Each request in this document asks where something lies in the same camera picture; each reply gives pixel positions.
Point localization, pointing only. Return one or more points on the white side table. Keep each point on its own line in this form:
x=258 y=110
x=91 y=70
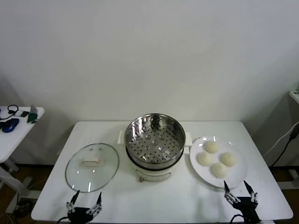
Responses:
x=14 y=140

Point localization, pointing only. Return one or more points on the perforated steel steamer basket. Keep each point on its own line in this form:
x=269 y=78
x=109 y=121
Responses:
x=154 y=149

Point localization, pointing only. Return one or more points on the green and grey tool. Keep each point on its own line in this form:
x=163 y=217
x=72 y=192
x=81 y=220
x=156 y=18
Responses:
x=31 y=115

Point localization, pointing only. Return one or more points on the white round plate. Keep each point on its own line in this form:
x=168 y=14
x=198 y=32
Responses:
x=236 y=177

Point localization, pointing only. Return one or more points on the blue computer mouse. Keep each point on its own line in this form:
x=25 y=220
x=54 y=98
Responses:
x=10 y=125

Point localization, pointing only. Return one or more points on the black headset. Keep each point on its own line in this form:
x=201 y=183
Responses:
x=8 y=108

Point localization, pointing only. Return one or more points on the small white device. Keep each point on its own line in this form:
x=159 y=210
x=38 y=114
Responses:
x=18 y=113

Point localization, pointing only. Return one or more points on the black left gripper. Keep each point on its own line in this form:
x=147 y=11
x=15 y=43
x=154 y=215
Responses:
x=80 y=214

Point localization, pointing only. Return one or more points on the white desk with foot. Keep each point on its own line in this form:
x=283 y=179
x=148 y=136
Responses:
x=294 y=95

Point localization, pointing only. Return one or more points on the small black device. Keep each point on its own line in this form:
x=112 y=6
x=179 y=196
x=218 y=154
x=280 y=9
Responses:
x=25 y=114

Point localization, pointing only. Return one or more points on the white steamed baozi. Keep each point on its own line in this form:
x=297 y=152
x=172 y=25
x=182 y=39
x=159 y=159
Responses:
x=229 y=159
x=211 y=147
x=205 y=159
x=219 y=170

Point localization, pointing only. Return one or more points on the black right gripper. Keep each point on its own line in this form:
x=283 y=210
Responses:
x=248 y=207

